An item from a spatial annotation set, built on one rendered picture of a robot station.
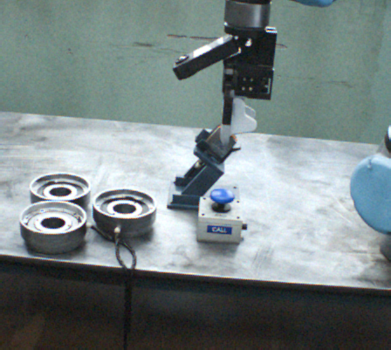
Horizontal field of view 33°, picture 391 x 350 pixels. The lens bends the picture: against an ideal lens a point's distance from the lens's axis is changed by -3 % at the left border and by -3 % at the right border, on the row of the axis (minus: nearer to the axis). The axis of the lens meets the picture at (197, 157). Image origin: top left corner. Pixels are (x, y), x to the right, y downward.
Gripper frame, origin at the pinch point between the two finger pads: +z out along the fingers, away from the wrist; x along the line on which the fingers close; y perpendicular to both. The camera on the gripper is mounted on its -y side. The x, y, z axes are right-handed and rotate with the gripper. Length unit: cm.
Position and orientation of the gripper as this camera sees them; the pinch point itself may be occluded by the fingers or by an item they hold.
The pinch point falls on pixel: (222, 137)
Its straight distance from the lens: 117.3
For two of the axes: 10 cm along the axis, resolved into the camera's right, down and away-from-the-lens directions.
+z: -0.8, 9.1, 4.0
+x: 0.4, -4.0, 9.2
